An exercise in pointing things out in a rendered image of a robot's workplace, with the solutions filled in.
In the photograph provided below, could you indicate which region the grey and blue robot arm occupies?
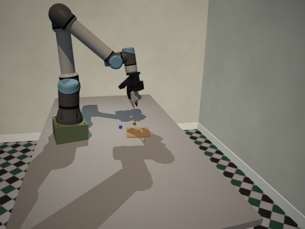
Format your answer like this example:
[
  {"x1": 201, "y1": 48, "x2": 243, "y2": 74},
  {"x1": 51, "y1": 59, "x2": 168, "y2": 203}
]
[{"x1": 48, "y1": 3, "x2": 137, "y2": 125}]

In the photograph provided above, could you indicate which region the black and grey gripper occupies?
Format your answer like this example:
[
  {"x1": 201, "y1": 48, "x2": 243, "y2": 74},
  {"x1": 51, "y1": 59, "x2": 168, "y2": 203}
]
[{"x1": 126, "y1": 72, "x2": 144, "y2": 108}]

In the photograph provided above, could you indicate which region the tan square mat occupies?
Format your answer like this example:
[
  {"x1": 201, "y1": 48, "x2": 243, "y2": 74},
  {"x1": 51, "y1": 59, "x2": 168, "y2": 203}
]
[{"x1": 127, "y1": 127, "x2": 151, "y2": 137}]

